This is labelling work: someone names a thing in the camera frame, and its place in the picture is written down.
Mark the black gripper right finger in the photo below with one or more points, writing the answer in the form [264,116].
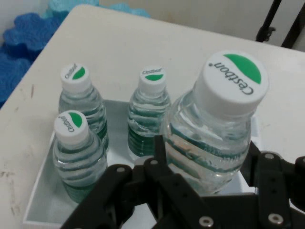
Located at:
[276,190]

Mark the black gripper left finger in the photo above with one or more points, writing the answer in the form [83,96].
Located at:
[143,190]

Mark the small clear water bottle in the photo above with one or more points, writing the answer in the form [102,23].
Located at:
[76,152]
[214,119]
[147,114]
[81,100]

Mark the white and blue cardboard box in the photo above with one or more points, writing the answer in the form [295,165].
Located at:
[47,200]

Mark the black tripod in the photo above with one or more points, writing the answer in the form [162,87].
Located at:
[269,26]

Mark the dark blue foam mat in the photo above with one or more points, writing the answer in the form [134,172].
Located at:
[12,76]
[33,33]

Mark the cyan foam mat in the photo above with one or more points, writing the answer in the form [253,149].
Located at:
[78,6]

